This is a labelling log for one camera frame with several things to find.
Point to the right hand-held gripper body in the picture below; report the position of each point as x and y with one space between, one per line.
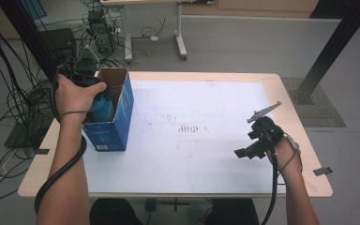
265 129

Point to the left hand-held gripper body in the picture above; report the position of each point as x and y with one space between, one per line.
86 68

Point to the blue bottle with white cap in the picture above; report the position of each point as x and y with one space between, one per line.
102 109

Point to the blue cardboard box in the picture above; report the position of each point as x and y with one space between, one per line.
118 131

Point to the person's left hand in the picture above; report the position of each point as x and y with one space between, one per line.
73 97

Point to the person's right hand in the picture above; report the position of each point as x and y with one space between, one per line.
286 157

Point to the black box case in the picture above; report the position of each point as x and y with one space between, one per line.
59 42

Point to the computer tower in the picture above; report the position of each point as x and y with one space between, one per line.
101 29

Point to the white paper sheet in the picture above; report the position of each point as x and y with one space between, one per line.
193 156

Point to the grey grid floor mat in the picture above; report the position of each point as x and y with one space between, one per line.
320 106

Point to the person's right leg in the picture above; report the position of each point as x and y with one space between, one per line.
231 214

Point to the person's leg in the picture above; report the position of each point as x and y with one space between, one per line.
115 214
231 214

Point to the grey tape piece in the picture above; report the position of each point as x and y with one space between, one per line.
42 151
323 171

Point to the black floor plate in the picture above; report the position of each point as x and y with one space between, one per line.
18 139

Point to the black power adapter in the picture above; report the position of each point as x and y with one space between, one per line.
151 204

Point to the person's left leg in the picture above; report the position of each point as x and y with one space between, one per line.
115 214

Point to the wooden cabinet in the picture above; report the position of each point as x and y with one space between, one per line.
250 7

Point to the black metal frame post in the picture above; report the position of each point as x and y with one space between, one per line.
31 37
334 50

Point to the white desk frame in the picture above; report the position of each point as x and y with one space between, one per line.
180 34

